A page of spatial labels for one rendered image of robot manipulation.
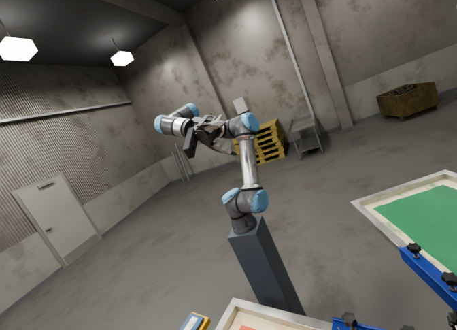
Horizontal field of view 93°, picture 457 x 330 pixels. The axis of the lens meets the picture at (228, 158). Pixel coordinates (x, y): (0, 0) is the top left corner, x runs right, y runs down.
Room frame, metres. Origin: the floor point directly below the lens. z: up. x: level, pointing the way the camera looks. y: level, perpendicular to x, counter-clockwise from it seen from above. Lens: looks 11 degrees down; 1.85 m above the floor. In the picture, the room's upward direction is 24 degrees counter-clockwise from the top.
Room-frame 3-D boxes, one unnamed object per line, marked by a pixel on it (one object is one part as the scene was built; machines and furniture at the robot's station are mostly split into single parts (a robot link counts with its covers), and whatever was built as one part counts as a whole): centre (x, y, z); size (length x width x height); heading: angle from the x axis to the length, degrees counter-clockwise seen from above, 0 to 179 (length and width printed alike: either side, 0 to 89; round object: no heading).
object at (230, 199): (1.17, 0.07, 1.37); 0.13 x 0.12 x 0.14; 46
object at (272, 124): (6.69, -1.13, 0.51); 1.43 x 0.98 x 1.01; 64
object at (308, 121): (5.79, -2.24, 0.42); 1.64 x 0.62 x 0.85; 154
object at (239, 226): (1.17, 0.07, 1.25); 0.15 x 0.15 x 0.10
